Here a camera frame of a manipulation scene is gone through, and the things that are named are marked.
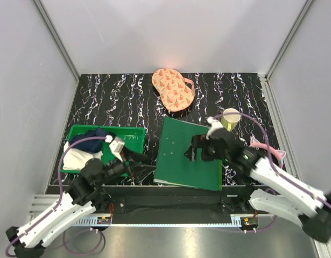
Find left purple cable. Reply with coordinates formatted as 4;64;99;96
5;135;112;257

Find green plastic bin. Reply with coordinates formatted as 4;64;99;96
61;125;145;174

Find blue pink cat headphones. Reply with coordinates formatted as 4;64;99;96
250;137;286;168

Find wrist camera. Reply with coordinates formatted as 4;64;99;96
105;134;125;162
206;117;223;140

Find yellow paper cup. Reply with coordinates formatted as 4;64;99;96
221;108;241;132

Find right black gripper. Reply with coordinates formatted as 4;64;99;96
184;134;229;162

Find navy blue garment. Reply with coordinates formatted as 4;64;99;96
68;127;116;153

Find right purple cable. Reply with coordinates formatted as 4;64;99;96
212;112;331;233

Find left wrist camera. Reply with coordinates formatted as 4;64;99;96
105;134;125;162

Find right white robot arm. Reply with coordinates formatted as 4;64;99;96
184;133;331;243

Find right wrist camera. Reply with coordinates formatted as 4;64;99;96
206;117;223;140

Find green ring binder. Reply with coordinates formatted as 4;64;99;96
153;117;223;191

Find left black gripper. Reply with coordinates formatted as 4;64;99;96
96;146;157;186

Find pink mesh laundry bag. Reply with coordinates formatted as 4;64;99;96
152;68;196;112

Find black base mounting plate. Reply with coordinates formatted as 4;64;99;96
110;195;255;214

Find purple cable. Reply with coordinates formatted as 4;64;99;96
212;112;331;233
5;135;112;257

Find white cloth garment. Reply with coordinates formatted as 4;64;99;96
62;148;103;171

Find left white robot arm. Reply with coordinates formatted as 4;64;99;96
5;148;155;257

